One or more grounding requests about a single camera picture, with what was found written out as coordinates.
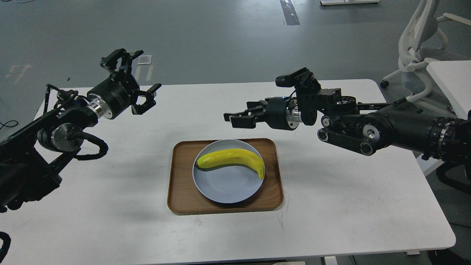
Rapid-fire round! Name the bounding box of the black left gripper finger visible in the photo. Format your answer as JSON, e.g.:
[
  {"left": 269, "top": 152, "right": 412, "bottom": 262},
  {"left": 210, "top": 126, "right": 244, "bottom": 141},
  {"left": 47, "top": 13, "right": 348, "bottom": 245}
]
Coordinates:
[
  {"left": 131, "top": 83, "right": 162, "bottom": 115},
  {"left": 100, "top": 49, "right": 144, "bottom": 80}
]

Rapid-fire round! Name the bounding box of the yellow banana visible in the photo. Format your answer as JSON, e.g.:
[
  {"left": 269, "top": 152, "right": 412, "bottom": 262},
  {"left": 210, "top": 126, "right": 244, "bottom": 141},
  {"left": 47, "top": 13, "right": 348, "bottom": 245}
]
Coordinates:
[{"left": 195, "top": 149, "right": 265, "bottom": 179}]

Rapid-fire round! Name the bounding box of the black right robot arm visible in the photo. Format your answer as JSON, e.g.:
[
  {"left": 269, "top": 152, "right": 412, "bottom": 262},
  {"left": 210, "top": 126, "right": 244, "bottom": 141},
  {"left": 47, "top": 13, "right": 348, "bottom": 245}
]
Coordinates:
[{"left": 224, "top": 67, "right": 471, "bottom": 194}]

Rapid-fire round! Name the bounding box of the white office chair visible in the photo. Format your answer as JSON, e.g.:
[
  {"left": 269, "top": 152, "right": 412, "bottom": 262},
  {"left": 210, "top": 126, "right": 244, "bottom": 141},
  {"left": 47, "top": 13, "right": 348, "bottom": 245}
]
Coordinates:
[{"left": 380, "top": 0, "right": 470, "bottom": 112}]

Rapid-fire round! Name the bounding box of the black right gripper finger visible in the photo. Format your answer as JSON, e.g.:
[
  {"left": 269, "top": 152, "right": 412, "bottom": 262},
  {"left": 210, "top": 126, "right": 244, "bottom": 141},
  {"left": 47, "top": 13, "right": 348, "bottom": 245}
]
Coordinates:
[
  {"left": 229, "top": 113, "right": 266, "bottom": 129},
  {"left": 223, "top": 101, "right": 268, "bottom": 122}
]

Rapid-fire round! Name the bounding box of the light blue plate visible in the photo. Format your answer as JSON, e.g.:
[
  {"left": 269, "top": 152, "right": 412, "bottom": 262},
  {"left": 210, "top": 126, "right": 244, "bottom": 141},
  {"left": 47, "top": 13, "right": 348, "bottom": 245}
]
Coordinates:
[{"left": 193, "top": 139, "right": 264, "bottom": 204}]

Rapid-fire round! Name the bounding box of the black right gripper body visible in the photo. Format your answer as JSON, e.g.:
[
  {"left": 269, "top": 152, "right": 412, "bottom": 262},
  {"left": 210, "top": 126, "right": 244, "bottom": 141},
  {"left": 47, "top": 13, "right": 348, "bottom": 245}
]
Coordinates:
[{"left": 265, "top": 97, "right": 299, "bottom": 130}]

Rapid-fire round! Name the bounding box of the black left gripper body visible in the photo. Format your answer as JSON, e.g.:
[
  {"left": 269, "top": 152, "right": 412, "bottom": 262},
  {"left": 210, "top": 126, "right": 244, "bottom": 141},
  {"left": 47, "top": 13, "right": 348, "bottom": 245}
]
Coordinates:
[{"left": 87, "top": 77, "right": 140, "bottom": 120}]

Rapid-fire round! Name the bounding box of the white side table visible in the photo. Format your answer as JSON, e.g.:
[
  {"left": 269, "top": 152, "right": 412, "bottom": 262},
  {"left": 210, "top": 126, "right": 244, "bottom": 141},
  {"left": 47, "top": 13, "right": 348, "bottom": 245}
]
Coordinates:
[{"left": 416, "top": 60, "right": 471, "bottom": 176}]

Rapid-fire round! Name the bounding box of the brown wooden tray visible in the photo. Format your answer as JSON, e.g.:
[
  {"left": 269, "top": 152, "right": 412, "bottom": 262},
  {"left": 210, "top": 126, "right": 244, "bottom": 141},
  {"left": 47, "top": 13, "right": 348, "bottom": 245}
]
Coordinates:
[{"left": 167, "top": 138, "right": 284, "bottom": 215}]

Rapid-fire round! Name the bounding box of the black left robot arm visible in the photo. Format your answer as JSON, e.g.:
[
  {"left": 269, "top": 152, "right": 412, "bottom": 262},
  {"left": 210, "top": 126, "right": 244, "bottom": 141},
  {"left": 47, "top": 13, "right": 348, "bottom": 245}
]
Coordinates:
[{"left": 0, "top": 49, "right": 161, "bottom": 213}]

